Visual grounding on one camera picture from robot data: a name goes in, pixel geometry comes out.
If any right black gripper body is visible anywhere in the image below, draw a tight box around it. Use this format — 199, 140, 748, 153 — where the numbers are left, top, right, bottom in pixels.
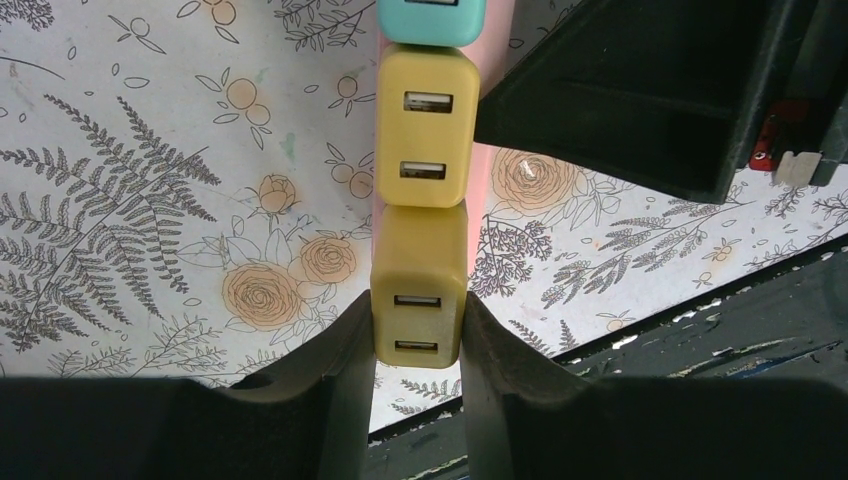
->
728, 1, 847, 187

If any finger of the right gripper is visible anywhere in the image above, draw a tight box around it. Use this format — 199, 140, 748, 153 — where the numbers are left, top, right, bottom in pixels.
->
472, 0, 796, 205

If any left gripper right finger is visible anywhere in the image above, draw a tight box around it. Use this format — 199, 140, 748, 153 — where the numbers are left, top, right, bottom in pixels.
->
460, 294, 847, 479

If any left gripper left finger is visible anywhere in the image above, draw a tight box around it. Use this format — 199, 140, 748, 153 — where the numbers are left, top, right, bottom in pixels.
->
1, 293, 376, 479

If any yellow plug cube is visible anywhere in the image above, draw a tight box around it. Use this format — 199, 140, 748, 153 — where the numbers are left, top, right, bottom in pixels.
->
370, 203, 468, 369
375, 43, 481, 208

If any teal plug cube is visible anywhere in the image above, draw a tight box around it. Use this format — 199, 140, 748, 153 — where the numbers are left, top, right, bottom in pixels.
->
376, 0, 487, 47

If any floral table mat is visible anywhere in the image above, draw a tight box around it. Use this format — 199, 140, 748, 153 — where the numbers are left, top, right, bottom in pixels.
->
0, 0, 848, 435

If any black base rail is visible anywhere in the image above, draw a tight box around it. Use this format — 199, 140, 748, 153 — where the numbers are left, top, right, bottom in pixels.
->
365, 237, 847, 479

